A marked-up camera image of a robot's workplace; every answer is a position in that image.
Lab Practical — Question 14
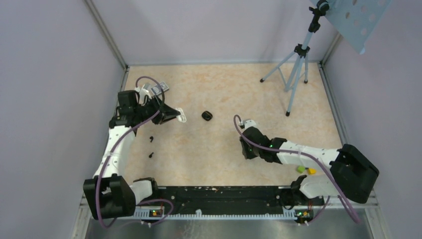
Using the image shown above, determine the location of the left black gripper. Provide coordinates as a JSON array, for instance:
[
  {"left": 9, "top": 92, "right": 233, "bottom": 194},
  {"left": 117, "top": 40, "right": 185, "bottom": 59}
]
[{"left": 133, "top": 94, "right": 180, "bottom": 124}]

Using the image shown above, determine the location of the small black case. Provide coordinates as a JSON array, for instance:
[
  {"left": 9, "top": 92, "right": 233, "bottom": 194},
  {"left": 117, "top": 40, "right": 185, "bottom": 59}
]
[{"left": 201, "top": 111, "right": 213, "bottom": 121}]

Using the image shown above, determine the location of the white earbud charging case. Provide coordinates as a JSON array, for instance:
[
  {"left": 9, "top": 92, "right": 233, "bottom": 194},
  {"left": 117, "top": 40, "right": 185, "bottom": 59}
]
[{"left": 176, "top": 108, "right": 187, "bottom": 123}]

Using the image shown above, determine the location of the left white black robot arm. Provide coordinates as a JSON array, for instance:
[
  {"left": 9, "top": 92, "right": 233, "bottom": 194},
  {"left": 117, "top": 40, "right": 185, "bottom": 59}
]
[{"left": 83, "top": 88, "right": 187, "bottom": 220}]

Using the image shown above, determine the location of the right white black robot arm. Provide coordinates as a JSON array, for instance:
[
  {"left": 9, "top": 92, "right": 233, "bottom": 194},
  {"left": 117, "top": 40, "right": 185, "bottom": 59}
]
[{"left": 239, "top": 126, "right": 380, "bottom": 205}]

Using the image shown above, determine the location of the grey playing card box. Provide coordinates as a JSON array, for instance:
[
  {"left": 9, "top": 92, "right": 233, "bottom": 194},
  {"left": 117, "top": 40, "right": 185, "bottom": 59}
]
[{"left": 151, "top": 81, "right": 169, "bottom": 96}]

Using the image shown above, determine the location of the green cube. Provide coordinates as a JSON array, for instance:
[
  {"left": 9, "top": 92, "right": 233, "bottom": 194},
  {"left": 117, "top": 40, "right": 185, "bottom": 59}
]
[{"left": 296, "top": 166, "right": 306, "bottom": 174}]

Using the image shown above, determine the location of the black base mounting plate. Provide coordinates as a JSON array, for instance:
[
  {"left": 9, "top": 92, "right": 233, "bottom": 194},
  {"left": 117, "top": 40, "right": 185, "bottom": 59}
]
[{"left": 148, "top": 186, "right": 325, "bottom": 216}]

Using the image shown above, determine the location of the perforated grey metal plate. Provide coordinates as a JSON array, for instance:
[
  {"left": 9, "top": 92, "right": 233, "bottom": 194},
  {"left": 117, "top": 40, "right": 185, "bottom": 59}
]
[{"left": 311, "top": 0, "right": 391, "bottom": 55}]

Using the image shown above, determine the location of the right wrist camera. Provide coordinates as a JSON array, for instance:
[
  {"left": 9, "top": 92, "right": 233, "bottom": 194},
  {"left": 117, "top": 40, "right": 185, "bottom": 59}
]
[{"left": 239, "top": 119, "right": 257, "bottom": 130}]

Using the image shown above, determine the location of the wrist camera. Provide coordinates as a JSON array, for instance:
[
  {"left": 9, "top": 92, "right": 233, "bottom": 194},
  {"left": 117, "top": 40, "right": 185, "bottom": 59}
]
[
  {"left": 139, "top": 83, "right": 154, "bottom": 100},
  {"left": 239, "top": 119, "right": 257, "bottom": 130}
]

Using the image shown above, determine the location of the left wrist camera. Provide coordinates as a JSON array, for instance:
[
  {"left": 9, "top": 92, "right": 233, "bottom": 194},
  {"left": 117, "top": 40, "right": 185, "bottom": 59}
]
[{"left": 139, "top": 83, "right": 154, "bottom": 100}]

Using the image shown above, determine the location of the grey camera tripod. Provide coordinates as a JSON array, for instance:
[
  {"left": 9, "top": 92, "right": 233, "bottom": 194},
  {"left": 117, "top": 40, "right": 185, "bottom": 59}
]
[{"left": 259, "top": 0, "right": 330, "bottom": 117}]

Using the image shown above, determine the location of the white cable duct rail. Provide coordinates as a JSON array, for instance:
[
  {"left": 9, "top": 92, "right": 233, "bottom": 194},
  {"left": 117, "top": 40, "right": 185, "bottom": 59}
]
[{"left": 123, "top": 208, "right": 298, "bottom": 221}]

